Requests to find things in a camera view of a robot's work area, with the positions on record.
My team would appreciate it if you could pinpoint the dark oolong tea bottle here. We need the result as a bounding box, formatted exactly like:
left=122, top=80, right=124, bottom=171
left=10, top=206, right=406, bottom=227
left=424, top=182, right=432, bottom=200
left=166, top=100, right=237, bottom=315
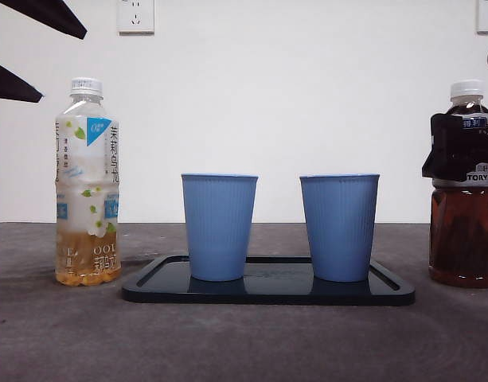
left=428, top=79, right=488, bottom=290

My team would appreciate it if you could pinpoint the jasmine tea bottle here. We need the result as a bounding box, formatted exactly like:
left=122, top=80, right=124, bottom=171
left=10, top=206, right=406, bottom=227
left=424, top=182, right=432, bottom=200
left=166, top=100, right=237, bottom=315
left=54, top=77, right=122, bottom=288

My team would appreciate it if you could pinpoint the blue ribbed plastic cup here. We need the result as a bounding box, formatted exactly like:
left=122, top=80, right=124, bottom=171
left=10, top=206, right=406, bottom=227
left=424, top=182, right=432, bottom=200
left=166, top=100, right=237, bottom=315
left=181, top=173, right=260, bottom=283
left=299, top=173, right=381, bottom=283

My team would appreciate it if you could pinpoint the dark blue tray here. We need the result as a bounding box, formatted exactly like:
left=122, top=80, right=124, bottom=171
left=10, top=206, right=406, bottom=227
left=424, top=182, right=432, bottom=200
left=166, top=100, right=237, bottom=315
left=121, top=255, right=416, bottom=306

